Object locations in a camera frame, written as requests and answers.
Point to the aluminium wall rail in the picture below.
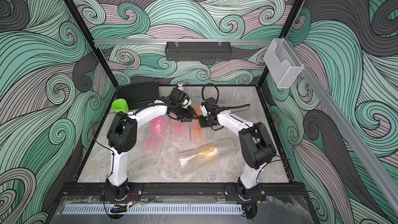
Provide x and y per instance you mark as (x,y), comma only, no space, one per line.
(143,41)
(362,104)

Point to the magenta wine glass middle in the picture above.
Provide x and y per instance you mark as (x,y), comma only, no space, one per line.
(179,127)

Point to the bubble wrap of pink glass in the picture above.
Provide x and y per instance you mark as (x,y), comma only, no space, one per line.
(156,151)

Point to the black perforated wall tray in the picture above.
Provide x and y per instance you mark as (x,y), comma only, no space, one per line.
(208,51)

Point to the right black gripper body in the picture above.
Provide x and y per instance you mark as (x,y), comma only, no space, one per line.
(205,121)

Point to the clear plastic wall bin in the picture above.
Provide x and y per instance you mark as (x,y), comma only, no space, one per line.
(282,61)

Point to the white slotted cable duct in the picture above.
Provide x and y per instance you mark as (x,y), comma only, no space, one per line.
(157,209)

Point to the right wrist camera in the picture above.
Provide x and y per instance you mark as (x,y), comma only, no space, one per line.
(208,105)

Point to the black front mounting rail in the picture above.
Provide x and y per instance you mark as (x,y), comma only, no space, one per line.
(185,189)

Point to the yellow wine glass wrapped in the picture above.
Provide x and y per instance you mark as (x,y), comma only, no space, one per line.
(200,155)

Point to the aluminium right wall rail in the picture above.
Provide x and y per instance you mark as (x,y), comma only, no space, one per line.
(362,104)

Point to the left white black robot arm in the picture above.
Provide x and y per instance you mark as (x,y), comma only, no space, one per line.
(122,135)

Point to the bubble wrap of yellow glass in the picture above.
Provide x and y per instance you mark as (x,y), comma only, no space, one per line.
(226,147)

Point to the green plastic wine glass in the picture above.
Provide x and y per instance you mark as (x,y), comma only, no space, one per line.
(120,105)

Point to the orange plastic wine glass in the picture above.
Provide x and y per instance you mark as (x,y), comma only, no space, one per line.
(196,112)

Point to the pink wine glass left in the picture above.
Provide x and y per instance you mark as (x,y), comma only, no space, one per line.
(156,133)

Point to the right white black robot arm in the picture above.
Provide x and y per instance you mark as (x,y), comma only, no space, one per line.
(256,144)

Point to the black hard case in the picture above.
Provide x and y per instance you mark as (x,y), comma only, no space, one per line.
(138,95)

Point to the aluminium back wall rail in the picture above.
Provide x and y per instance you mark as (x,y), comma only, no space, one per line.
(143,41)

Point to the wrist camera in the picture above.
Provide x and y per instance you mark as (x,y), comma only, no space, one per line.
(186,103)
(208,105)

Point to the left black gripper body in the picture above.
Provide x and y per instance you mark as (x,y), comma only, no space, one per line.
(183,114)

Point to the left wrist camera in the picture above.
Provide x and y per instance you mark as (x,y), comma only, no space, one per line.
(186,103)

